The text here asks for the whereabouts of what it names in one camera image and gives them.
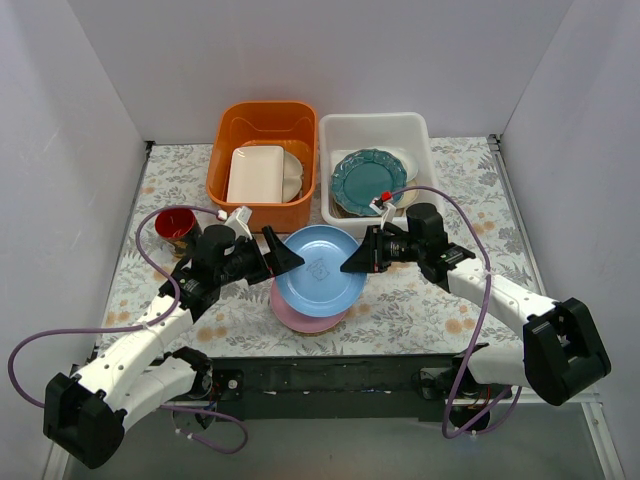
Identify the purple cable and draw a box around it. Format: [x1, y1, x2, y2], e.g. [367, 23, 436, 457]
[7, 207, 249, 454]
[372, 185, 522, 441]

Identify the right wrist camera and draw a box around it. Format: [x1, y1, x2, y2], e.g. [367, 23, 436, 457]
[369, 191, 397, 228]

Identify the teal scalloped plate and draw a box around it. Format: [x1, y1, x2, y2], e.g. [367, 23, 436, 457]
[330, 149, 407, 217]

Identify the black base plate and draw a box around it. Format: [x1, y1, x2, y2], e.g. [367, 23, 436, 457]
[154, 353, 511, 421]

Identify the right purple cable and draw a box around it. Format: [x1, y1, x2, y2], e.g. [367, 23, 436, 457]
[372, 185, 522, 441]

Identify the cream rectangular plate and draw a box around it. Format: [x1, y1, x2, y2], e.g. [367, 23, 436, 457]
[226, 145, 284, 205]

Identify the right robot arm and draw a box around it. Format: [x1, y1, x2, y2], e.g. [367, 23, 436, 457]
[341, 203, 612, 406]

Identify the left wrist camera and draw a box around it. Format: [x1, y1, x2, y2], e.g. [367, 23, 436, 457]
[224, 206, 253, 240]

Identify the orange plastic bin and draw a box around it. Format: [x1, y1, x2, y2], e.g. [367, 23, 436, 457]
[205, 101, 318, 233]

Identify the blue round plate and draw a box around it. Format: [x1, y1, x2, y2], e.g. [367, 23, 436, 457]
[276, 225, 367, 318]

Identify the floral table mat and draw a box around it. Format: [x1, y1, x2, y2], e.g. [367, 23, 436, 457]
[104, 137, 540, 357]

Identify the red and black mug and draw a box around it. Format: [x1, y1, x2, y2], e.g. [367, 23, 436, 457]
[154, 208, 202, 258]

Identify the yellow woven plate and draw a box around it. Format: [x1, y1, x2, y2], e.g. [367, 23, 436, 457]
[295, 324, 342, 337]

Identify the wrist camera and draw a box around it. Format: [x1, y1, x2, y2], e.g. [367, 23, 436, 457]
[224, 206, 253, 240]
[369, 191, 397, 228]

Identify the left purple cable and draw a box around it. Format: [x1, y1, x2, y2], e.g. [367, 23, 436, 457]
[7, 207, 249, 454]

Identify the white round plate in bin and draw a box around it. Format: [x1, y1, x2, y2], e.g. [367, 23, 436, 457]
[281, 146, 304, 203]

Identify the white plate with blue rim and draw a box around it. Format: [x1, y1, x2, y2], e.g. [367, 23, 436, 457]
[375, 146, 419, 181]

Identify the pink round plate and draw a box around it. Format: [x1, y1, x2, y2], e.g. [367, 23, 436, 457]
[270, 283, 347, 334]

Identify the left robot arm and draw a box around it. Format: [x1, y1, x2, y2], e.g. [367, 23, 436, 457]
[44, 225, 304, 469]

